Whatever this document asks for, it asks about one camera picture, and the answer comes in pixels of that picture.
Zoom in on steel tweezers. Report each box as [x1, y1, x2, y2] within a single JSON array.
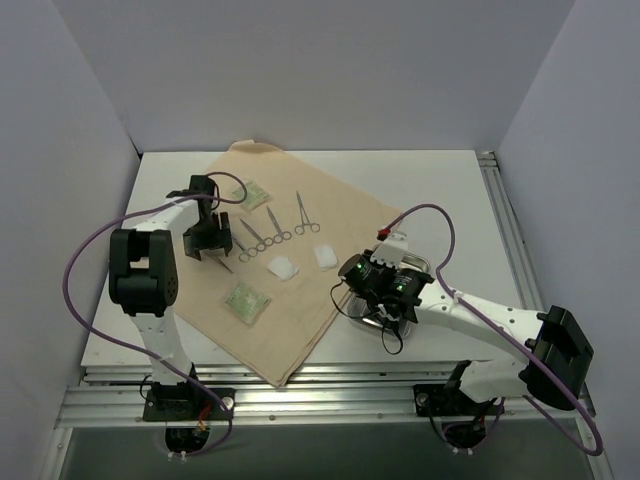
[[213, 256, 234, 274]]

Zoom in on steel scissors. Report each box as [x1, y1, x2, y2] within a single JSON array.
[[240, 220, 274, 252], [232, 235, 259, 263], [266, 207, 292, 244]]

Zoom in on steel needle holder forceps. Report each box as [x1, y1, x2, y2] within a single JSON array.
[[294, 192, 321, 235]]

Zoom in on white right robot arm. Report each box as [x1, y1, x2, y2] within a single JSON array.
[[338, 251, 594, 413]]

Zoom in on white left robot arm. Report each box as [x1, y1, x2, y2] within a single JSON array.
[[109, 175, 232, 419]]

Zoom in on steel instrument tray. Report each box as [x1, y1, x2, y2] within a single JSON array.
[[346, 253, 435, 338]]

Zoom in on right white gauze pad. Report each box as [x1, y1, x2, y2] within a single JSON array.
[[314, 244, 338, 271]]

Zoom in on white gauze pad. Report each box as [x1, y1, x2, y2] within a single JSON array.
[[314, 244, 338, 271], [267, 256, 299, 282]]

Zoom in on upper green gauze packet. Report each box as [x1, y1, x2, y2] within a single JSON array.
[[231, 180, 271, 212]]

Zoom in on green gauze packet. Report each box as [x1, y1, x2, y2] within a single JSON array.
[[231, 180, 271, 212], [223, 281, 271, 326]]

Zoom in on lower green gauze packet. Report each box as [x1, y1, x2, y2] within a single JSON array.
[[223, 281, 271, 326]]

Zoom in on left white gauze pad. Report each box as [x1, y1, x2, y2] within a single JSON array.
[[267, 256, 299, 282]]

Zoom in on beige cloth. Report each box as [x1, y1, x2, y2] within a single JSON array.
[[175, 140, 400, 387]]

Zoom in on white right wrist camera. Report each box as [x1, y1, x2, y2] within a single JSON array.
[[371, 228, 409, 269]]

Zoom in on aluminium rail frame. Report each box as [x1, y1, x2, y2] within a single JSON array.
[[53, 150, 596, 431]]

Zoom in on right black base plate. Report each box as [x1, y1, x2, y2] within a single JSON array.
[[412, 383, 504, 417]]

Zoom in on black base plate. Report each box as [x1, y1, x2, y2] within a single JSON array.
[[142, 383, 236, 422], [412, 383, 504, 417]]

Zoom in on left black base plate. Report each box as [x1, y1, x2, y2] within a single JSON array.
[[142, 383, 236, 422]]

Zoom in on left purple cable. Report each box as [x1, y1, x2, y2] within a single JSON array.
[[61, 171, 251, 457]]

